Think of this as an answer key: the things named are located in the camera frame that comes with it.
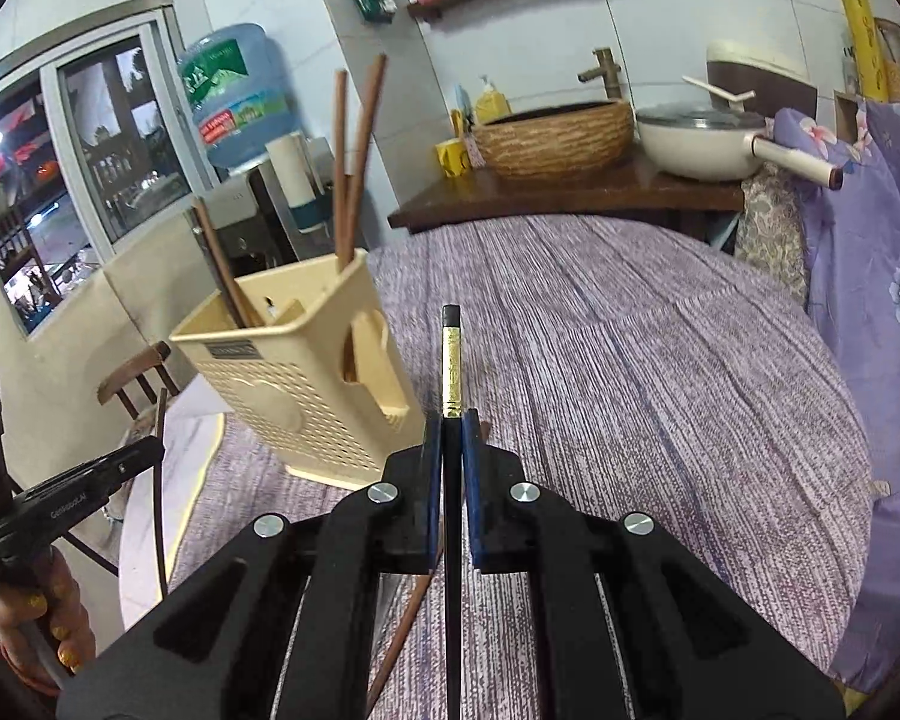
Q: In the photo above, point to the yellow mug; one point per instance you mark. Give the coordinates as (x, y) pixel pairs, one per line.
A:
(454, 159)

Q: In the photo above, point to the woven wash basin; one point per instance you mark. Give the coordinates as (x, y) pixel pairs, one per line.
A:
(555, 142)

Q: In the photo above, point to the white rice paddle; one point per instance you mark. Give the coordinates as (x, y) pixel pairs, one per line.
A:
(709, 86)

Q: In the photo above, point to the beige paisley cloth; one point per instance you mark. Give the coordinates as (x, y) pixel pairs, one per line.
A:
(772, 232)

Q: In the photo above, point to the brown wooden chopstick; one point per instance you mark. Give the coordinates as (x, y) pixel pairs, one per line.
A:
(405, 630)
(230, 270)
(340, 165)
(367, 127)
(163, 540)

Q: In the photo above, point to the blue water jug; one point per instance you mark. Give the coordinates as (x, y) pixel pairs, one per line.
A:
(232, 90)

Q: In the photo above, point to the cream plastic utensil holder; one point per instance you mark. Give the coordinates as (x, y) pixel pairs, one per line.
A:
(270, 405)

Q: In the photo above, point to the white table cover yellow trim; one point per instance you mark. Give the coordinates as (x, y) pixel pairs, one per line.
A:
(139, 555)

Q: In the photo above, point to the person's left hand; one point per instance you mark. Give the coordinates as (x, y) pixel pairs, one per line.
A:
(67, 615)

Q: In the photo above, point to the dark paper towel holder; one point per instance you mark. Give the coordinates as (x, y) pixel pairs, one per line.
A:
(311, 214)

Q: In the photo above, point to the purple striped tablecloth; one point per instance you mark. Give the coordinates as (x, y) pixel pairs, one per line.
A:
(645, 390)

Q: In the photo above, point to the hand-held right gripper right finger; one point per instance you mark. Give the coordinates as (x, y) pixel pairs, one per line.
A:
(471, 495)

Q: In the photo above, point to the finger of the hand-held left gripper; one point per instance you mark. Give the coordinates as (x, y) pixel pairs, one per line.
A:
(112, 469)

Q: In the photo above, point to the cream brown rice cooker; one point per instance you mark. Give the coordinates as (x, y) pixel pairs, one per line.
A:
(765, 71)

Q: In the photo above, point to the water dispenser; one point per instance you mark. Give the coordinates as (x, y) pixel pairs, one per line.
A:
(247, 217)

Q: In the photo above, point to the purple floral cloth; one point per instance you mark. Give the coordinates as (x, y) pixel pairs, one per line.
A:
(877, 390)

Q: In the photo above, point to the wooden chair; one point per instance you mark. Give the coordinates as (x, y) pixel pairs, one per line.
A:
(131, 364)

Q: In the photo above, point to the dark wooden counter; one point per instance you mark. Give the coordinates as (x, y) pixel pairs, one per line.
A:
(532, 199)

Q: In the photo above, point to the yellow soap pump bottle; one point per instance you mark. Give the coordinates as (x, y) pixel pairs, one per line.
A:
(493, 105)

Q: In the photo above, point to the cream pan with lid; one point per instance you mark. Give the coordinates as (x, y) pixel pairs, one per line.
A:
(690, 154)

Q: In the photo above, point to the brass faucet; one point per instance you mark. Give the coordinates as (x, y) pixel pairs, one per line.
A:
(607, 79)

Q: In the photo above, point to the yellow paper roll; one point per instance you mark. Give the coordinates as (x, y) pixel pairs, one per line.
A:
(862, 37)

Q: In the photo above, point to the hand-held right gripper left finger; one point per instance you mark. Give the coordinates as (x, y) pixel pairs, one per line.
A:
(433, 495)

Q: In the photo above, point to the sliding glass window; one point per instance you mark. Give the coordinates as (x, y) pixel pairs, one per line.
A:
(105, 150)

